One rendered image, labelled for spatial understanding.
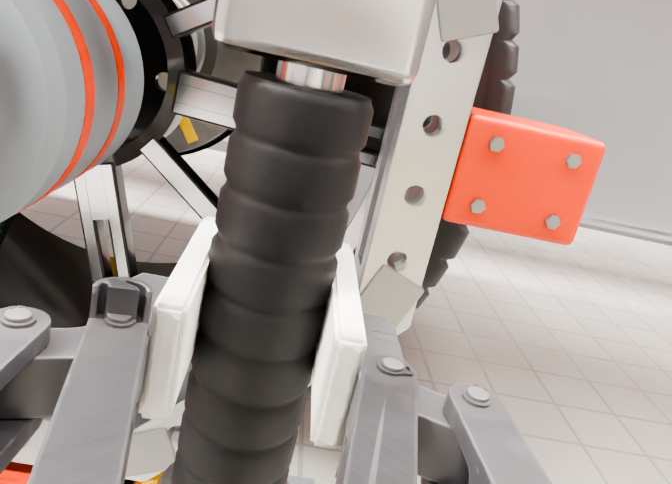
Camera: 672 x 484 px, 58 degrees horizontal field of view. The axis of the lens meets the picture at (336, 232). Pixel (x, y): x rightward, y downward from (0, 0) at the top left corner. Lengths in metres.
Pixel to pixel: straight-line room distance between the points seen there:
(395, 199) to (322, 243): 0.23
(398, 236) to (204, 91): 0.19
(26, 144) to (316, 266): 0.16
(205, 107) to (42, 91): 0.21
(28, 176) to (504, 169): 0.26
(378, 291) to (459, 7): 0.18
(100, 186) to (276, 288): 0.37
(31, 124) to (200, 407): 0.15
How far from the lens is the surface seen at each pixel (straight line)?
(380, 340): 0.16
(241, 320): 0.16
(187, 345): 0.16
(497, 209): 0.40
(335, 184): 0.15
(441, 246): 0.49
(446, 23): 0.37
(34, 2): 0.30
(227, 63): 0.92
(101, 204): 0.52
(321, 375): 0.15
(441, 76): 0.37
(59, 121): 0.29
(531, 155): 0.40
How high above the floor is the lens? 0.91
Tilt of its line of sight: 17 degrees down
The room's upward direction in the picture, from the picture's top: 13 degrees clockwise
